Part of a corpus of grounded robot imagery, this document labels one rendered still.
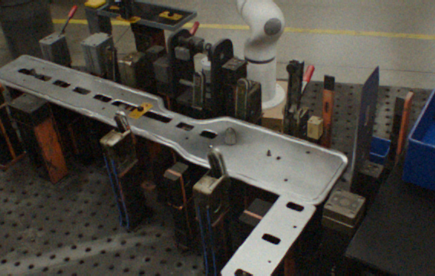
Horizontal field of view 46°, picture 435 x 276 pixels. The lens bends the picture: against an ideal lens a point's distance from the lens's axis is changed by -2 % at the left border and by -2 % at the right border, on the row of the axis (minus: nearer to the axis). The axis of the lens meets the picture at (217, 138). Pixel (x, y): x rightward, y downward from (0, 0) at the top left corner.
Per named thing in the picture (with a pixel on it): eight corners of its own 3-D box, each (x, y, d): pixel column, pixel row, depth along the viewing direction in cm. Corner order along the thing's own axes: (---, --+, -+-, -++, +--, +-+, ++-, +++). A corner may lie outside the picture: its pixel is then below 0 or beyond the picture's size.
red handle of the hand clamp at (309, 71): (283, 110, 150) (305, 62, 154) (286, 113, 152) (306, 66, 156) (296, 113, 148) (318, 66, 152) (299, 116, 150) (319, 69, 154)
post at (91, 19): (104, 101, 230) (82, 8, 203) (116, 93, 235) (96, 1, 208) (116, 106, 226) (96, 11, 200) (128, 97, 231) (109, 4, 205)
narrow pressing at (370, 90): (348, 202, 128) (360, 83, 108) (364, 175, 136) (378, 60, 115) (350, 203, 128) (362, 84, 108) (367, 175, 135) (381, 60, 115)
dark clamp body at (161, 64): (158, 153, 198) (142, 64, 175) (179, 134, 207) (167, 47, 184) (181, 162, 193) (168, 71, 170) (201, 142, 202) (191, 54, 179)
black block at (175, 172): (168, 249, 161) (153, 178, 143) (188, 226, 167) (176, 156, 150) (188, 259, 157) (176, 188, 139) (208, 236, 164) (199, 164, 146)
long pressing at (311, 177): (-20, 81, 195) (-21, 77, 194) (25, 54, 209) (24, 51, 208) (317, 210, 129) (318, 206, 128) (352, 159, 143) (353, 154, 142)
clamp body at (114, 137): (112, 225, 170) (89, 141, 149) (137, 202, 178) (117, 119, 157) (134, 235, 166) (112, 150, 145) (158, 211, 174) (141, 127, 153)
